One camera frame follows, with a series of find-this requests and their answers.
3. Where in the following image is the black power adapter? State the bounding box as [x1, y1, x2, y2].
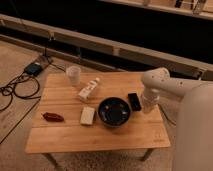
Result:
[24, 63, 42, 76]

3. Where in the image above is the wooden table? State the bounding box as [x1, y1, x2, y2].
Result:
[25, 71, 172, 171]

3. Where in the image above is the white sponge block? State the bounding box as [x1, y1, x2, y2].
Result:
[80, 107, 95, 125]

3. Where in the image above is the black eraser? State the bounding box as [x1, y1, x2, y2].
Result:
[128, 93, 142, 111]

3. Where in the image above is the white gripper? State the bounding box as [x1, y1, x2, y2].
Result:
[141, 88, 160, 113]

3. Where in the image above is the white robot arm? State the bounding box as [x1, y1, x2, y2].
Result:
[141, 67, 213, 171]

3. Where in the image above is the white small bottle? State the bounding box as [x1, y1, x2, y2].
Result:
[78, 78, 100, 100]

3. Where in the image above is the clear plastic cup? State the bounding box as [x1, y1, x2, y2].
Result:
[66, 66, 81, 86]

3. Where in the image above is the black bowl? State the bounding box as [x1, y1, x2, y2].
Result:
[98, 97, 131, 127]

